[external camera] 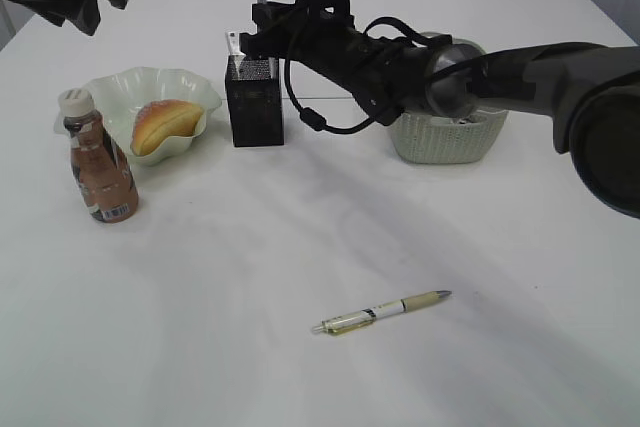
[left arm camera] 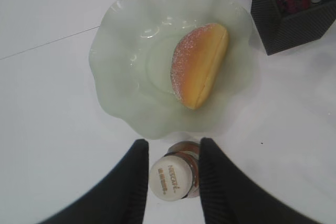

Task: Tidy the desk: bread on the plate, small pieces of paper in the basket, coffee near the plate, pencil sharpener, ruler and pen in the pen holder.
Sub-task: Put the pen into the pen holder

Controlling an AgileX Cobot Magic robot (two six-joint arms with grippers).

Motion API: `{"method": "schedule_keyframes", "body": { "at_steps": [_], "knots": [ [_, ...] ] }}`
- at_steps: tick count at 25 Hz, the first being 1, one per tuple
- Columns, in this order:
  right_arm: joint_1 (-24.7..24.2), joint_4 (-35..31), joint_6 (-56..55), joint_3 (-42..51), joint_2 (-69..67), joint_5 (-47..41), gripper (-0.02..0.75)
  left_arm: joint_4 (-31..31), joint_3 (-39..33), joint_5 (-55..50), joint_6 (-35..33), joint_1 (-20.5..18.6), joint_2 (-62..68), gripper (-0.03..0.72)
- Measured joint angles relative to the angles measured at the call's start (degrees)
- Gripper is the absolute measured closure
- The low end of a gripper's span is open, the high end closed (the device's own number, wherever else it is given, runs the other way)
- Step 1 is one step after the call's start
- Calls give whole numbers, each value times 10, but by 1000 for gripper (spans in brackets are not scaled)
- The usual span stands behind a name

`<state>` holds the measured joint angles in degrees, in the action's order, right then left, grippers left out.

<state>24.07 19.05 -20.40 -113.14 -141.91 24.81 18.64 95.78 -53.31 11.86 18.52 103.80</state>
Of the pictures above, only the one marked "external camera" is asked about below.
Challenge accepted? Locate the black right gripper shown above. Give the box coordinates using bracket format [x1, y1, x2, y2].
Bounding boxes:
[239, 0, 380, 92]

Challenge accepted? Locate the clear plastic ruler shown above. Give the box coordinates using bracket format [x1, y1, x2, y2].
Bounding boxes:
[225, 31, 245, 57]

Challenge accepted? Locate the bread bun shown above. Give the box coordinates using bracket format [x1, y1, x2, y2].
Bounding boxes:
[131, 99, 204, 156]

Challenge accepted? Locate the brown Nescafe coffee bottle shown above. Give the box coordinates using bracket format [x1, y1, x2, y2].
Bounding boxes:
[58, 88, 139, 223]

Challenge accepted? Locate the white beige ballpoint pen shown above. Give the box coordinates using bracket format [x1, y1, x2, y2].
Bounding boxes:
[311, 290, 453, 336]

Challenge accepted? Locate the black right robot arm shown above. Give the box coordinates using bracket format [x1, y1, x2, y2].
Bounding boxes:
[239, 2, 639, 217]

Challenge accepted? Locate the black mesh pen holder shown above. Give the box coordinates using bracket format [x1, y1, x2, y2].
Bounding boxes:
[225, 55, 285, 148]

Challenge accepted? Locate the pale green wavy plate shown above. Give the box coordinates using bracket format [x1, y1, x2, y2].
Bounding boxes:
[82, 67, 222, 166]

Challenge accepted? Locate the light green woven basket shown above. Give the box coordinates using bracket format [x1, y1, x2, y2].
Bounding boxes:
[387, 31, 509, 165]

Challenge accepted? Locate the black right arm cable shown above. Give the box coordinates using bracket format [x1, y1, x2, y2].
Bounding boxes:
[283, 16, 501, 134]

